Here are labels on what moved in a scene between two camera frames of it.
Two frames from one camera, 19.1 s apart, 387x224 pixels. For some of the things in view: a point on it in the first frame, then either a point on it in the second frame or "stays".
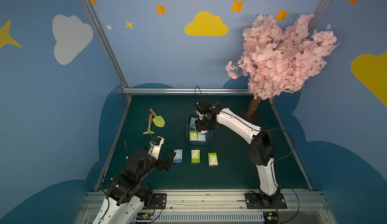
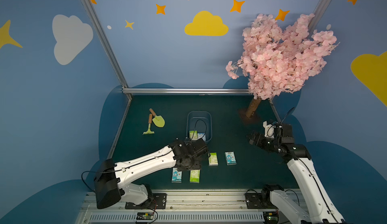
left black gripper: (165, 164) -> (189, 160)
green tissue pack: (212, 159) stays
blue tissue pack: (192, 124) -> (176, 175)
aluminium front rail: (216, 207) stays
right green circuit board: (270, 217) stays
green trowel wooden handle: (158, 120) stays
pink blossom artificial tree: (276, 60) stays
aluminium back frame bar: (186, 91) stays
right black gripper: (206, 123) -> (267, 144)
